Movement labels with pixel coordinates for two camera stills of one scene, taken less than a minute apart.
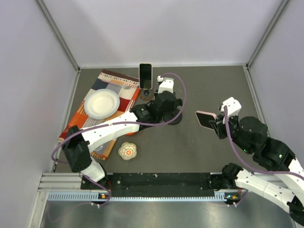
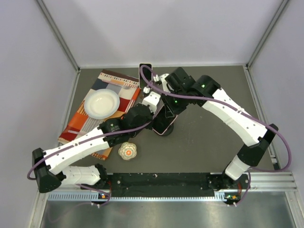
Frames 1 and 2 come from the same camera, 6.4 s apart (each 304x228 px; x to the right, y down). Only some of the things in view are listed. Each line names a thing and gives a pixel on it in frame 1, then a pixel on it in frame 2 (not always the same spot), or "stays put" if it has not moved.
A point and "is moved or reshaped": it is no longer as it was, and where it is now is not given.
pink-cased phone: (204, 118) is moved or reshaped
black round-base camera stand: (171, 114) → (169, 130)
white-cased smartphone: (145, 76) stays put
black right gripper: (218, 124) → (176, 111)
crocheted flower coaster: (128, 151) stays put
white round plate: (101, 104) stays put
